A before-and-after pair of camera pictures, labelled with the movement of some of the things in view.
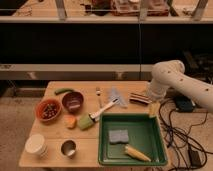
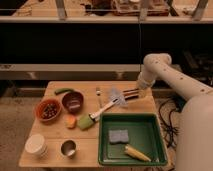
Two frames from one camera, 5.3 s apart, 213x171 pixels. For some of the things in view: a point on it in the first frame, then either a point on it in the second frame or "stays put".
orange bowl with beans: x=48 y=110 stays put
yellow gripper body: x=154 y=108 -> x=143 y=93
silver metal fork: x=98 y=93 stays put
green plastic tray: x=131 y=139 stays put
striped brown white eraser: x=138 y=98 -> x=130 y=94
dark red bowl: x=73 y=102 stays put
